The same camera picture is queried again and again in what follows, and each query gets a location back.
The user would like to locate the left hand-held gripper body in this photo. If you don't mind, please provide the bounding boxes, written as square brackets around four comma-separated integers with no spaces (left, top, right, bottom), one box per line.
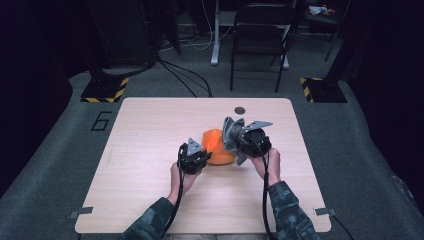
[177,137,209,176]

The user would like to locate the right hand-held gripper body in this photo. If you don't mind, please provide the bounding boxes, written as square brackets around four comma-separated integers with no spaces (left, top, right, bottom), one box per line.
[237,120,274,159]

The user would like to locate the orange pumpkin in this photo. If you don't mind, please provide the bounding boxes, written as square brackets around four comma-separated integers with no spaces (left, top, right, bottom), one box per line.
[200,128,239,166]

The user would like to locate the gray cloth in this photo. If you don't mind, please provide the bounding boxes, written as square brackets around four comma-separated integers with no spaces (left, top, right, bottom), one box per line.
[221,116,250,167]

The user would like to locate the person's left hand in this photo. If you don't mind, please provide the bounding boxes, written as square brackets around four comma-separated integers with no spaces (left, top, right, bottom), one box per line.
[165,162,203,206]

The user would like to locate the person's right hand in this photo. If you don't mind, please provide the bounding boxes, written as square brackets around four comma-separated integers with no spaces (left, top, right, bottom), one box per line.
[248,147,282,187]

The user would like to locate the black yellow striped stand base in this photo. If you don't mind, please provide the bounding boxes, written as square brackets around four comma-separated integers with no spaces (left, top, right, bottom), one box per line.
[80,76,130,104]
[299,76,348,104]

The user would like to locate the black folding chair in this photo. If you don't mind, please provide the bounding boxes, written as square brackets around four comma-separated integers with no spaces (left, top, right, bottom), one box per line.
[229,2,298,94]

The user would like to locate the white desk leg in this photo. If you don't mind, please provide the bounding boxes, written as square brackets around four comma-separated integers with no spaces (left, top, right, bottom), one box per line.
[210,0,222,66]

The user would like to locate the black cabinet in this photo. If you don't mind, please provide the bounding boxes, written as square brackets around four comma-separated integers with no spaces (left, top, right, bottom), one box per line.
[87,0,158,67]

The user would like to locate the small colourful object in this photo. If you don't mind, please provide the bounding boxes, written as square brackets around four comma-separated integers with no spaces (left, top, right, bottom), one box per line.
[308,4,336,17]

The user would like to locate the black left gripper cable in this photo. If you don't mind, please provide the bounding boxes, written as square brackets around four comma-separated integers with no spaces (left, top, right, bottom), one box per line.
[161,142,188,238]

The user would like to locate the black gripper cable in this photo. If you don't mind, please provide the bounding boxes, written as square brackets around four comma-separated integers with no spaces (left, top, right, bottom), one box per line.
[246,135,274,240]
[161,142,188,238]

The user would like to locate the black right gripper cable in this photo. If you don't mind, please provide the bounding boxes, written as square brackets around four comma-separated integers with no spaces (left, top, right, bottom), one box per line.
[246,135,274,240]

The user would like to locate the black floor cables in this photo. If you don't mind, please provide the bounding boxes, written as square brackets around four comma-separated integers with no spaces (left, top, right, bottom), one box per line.
[155,56,214,99]

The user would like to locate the white floor cables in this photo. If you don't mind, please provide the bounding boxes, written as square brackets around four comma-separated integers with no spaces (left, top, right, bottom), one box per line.
[159,0,234,53]

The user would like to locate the black cable at table edge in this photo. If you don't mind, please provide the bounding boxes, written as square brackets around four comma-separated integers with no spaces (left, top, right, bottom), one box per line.
[331,214,356,240]

